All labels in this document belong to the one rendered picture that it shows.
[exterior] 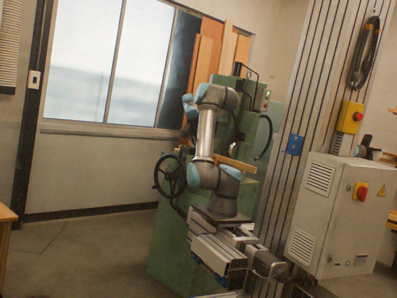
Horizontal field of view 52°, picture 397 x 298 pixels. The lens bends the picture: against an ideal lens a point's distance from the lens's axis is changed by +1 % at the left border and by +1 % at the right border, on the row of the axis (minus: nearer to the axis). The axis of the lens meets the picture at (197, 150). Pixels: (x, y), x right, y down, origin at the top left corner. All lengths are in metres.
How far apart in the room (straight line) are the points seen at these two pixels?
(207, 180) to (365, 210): 0.69
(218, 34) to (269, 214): 2.88
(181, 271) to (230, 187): 1.06
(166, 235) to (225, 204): 1.01
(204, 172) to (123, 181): 2.23
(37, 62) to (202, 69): 1.72
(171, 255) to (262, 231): 1.05
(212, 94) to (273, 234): 0.73
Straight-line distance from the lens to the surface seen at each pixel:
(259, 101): 2.90
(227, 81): 2.68
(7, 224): 2.43
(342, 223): 1.68
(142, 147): 4.08
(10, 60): 3.11
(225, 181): 1.92
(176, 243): 2.83
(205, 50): 4.27
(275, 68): 5.28
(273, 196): 1.92
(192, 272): 2.79
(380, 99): 4.65
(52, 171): 3.61
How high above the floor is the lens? 1.40
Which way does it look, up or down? 9 degrees down
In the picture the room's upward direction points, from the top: 12 degrees clockwise
